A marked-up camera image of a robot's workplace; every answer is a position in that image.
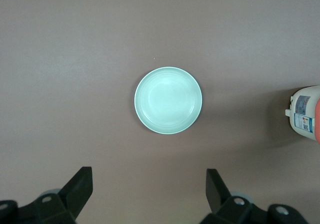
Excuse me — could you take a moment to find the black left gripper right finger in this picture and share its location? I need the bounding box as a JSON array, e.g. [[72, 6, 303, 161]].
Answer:
[[199, 168, 307, 224]]

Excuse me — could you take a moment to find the pale green round plate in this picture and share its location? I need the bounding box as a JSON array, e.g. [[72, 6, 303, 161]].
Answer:
[[134, 66, 203, 135]]

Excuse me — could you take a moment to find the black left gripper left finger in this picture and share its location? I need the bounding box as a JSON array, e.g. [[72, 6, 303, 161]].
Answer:
[[0, 166, 94, 224]]

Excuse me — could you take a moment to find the brown table mat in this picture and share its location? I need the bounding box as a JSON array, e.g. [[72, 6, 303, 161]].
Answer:
[[0, 0, 320, 224]]

